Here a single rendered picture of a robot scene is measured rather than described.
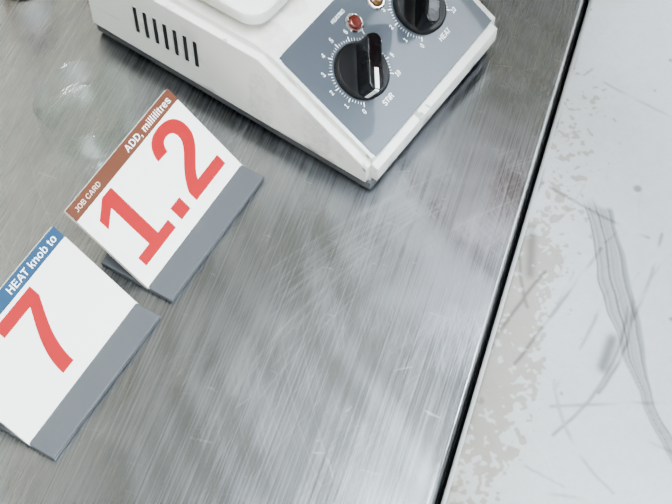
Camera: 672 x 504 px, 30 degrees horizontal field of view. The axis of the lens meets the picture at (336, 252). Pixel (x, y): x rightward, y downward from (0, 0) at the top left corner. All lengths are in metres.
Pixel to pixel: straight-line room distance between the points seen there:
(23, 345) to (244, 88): 0.18
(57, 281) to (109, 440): 0.08
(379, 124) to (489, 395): 0.15
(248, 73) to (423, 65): 0.10
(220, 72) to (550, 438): 0.26
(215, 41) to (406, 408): 0.22
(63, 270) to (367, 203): 0.17
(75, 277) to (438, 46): 0.23
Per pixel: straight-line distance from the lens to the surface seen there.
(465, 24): 0.71
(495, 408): 0.63
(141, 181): 0.66
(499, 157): 0.70
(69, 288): 0.63
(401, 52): 0.69
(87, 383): 0.63
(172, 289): 0.65
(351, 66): 0.67
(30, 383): 0.62
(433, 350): 0.64
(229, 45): 0.66
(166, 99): 0.67
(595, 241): 0.68
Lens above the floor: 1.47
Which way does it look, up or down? 59 degrees down
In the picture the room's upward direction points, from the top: 2 degrees clockwise
